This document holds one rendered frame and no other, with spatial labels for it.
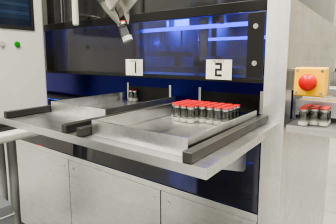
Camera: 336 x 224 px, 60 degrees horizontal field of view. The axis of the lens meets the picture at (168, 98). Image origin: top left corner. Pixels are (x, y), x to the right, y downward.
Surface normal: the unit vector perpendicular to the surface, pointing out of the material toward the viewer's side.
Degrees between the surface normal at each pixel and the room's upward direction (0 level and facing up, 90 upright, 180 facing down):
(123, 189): 90
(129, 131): 90
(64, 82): 90
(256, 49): 90
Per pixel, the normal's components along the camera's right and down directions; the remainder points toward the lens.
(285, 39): -0.58, 0.11
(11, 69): 0.82, 0.07
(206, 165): 0.00, -0.99
